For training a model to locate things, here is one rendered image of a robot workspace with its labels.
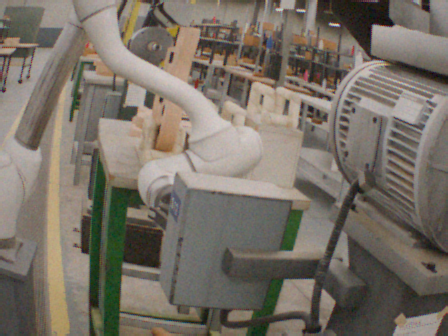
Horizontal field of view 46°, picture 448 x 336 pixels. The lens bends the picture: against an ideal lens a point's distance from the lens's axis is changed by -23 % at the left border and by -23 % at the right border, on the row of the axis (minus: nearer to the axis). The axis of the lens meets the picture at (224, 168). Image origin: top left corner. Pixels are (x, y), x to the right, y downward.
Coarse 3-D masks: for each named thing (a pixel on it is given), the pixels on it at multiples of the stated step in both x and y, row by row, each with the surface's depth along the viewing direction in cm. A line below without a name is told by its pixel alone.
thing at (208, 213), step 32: (192, 192) 92; (224, 192) 94; (256, 192) 96; (192, 224) 93; (224, 224) 95; (256, 224) 96; (192, 256) 95; (192, 288) 96; (224, 288) 97; (256, 288) 99; (224, 320) 104; (256, 320) 97
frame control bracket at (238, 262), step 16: (224, 256) 95; (240, 256) 92; (256, 256) 93; (272, 256) 94; (288, 256) 95; (304, 256) 96; (320, 256) 97; (336, 256) 98; (224, 272) 95; (240, 272) 93; (256, 272) 93; (272, 272) 94; (288, 272) 95; (304, 272) 96
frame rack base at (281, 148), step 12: (252, 120) 195; (264, 132) 190; (276, 132) 191; (288, 132) 191; (300, 132) 192; (264, 144) 191; (276, 144) 192; (288, 144) 192; (300, 144) 193; (264, 156) 192; (276, 156) 192; (288, 156) 193; (264, 168) 193; (276, 168) 193; (288, 168) 194; (264, 180) 193; (276, 180) 194; (288, 180) 195
